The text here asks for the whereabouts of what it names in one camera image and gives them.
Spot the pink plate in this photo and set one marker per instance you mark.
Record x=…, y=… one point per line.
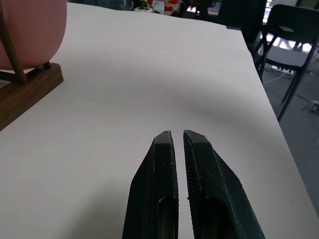
x=35, y=32

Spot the white planter with green plant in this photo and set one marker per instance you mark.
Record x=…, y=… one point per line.
x=144, y=6

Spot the black folding chair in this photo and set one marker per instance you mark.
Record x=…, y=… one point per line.
x=290, y=47

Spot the black hanging garment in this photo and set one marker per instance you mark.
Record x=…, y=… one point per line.
x=243, y=18

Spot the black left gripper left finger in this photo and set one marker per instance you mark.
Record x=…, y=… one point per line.
x=149, y=189

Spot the wooden dish rack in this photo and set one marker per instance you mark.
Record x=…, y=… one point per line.
x=23, y=84

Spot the red and white box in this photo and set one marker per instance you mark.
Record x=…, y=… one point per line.
x=166, y=6

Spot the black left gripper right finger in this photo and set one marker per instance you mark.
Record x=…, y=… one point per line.
x=219, y=194

